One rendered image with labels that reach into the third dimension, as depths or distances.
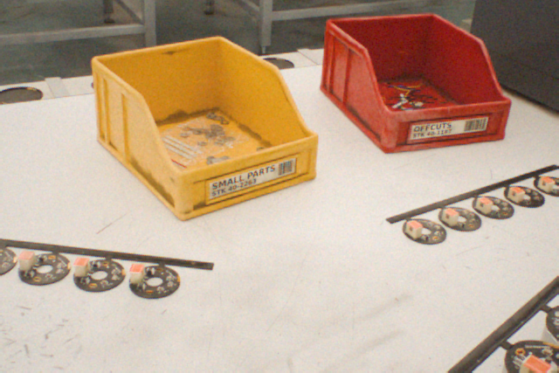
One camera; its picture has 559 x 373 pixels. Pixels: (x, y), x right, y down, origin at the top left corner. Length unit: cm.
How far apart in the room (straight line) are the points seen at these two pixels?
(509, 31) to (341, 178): 23
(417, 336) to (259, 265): 9
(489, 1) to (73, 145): 36
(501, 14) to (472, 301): 31
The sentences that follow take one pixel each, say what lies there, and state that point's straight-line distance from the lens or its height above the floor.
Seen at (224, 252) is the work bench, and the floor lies 75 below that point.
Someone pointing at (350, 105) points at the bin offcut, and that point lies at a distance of 53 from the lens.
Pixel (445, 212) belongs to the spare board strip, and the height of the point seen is 76.
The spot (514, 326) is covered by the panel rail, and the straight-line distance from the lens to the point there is 26.
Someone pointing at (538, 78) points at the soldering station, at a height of 78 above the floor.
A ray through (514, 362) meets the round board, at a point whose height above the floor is 81.
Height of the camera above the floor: 97
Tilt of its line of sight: 29 degrees down
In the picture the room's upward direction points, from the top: 4 degrees clockwise
